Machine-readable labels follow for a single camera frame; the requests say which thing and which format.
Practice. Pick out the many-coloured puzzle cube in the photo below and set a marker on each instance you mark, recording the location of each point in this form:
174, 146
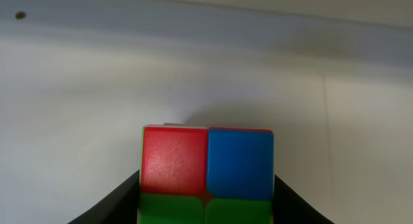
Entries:
206, 172

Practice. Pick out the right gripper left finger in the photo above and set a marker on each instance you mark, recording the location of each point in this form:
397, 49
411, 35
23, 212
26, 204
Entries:
116, 206

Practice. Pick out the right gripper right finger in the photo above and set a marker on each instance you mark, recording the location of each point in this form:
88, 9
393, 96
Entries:
293, 208

